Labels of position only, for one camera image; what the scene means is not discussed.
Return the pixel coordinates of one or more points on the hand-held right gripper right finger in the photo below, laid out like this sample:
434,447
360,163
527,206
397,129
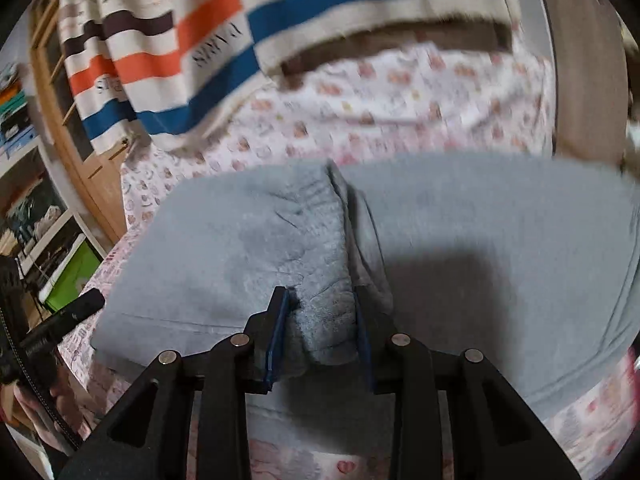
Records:
372,355

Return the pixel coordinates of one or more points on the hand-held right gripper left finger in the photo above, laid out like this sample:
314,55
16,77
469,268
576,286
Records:
277,340

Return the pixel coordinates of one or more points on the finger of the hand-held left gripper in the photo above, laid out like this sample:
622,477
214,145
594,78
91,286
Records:
80,307

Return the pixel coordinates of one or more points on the grey sweat pants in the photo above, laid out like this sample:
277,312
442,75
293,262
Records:
475,220

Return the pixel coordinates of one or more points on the person's left hand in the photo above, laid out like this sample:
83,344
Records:
60,400

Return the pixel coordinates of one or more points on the green storage bin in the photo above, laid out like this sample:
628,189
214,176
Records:
75,275

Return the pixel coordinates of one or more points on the white shelf unit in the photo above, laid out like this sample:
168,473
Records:
55,230

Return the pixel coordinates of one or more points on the wooden door with glass panes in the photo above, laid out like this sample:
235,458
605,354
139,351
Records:
95,180

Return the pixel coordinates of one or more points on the blue and white box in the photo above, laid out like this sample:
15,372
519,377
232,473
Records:
17,140

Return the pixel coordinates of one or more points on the black box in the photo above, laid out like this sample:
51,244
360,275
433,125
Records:
15,121

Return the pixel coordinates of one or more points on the teal box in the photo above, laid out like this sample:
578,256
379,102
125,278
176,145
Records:
12,99

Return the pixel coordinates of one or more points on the pink patchwork print blanket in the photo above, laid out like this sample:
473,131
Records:
595,410

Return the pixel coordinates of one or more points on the white bear print sheet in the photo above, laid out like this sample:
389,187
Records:
400,110

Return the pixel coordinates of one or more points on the striped curtain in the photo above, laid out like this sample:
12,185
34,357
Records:
300,0

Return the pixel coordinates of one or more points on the wooden cabinet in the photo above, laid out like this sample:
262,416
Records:
585,60

